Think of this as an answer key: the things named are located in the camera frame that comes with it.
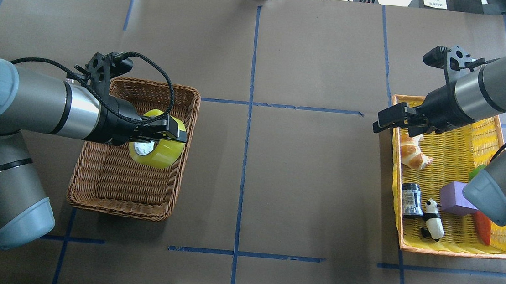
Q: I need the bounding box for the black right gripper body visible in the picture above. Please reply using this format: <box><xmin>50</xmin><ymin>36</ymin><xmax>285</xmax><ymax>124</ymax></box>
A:
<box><xmin>412</xmin><ymin>86</ymin><xmax>475</xmax><ymax>134</ymax></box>

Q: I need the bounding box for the purple foam block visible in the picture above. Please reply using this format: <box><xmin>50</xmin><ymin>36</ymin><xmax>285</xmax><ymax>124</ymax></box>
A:
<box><xmin>439</xmin><ymin>181</ymin><xmax>479</xmax><ymax>216</ymax></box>

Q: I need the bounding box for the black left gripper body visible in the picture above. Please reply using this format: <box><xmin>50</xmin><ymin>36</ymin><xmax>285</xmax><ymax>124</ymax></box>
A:
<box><xmin>93</xmin><ymin>97</ymin><xmax>141</xmax><ymax>146</ymax></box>

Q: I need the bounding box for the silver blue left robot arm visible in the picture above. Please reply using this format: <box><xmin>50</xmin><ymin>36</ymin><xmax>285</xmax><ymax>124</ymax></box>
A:
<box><xmin>0</xmin><ymin>58</ymin><xmax>188</xmax><ymax>250</ymax></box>

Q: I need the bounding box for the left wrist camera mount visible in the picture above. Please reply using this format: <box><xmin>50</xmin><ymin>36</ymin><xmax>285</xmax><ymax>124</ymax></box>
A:
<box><xmin>74</xmin><ymin>52</ymin><xmax>134</xmax><ymax>95</ymax></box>

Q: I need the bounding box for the panda figurine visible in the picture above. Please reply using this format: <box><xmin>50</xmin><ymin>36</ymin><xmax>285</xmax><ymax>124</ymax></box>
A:
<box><xmin>421</xmin><ymin>198</ymin><xmax>445</xmax><ymax>242</ymax></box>

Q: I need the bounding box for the black box with label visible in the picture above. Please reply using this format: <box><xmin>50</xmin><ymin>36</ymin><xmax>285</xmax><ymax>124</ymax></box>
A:
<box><xmin>408</xmin><ymin>0</ymin><xmax>484</xmax><ymax>14</ymax></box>

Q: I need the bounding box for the yellow plastic basket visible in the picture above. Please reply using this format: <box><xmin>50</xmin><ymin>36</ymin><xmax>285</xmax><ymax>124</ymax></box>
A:
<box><xmin>391</xmin><ymin>116</ymin><xmax>506</xmax><ymax>259</ymax></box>

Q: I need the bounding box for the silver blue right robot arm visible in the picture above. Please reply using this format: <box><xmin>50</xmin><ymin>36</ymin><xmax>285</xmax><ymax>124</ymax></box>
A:
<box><xmin>373</xmin><ymin>45</ymin><xmax>506</xmax><ymax>227</ymax></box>

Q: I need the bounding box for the brown wicker basket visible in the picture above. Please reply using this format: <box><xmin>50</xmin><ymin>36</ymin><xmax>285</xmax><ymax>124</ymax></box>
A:
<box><xmin>66</xmin><ymin>84</ymin><xmax>201</xmax><ymax>222</ymax></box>

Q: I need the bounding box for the small dark can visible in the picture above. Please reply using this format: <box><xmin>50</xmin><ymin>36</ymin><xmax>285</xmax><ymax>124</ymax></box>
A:
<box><xmin>401</xmin><ymin>183</ymin><xmax>424</xmax><ymax>219</ymax></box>

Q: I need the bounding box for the toy carrot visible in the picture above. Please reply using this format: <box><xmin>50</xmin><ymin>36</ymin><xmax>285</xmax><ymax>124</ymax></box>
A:
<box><xmin>468</xmin><ymin>164</ymin><xmax>492</xmax><ymax>246</ymax></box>

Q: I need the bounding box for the yellow tape roll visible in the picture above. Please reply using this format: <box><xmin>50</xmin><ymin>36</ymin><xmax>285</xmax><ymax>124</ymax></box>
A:
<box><xmin>127</xmin><ymin>107</ymin><xmax>189</xmax><ymax>172</ymax></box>

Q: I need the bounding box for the croissant toy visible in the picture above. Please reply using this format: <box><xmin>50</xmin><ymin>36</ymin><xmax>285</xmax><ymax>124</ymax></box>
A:
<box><xmin>400</xmin><ymin>132</ymin><xmax>434</xmax><ymax>170</ymax></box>

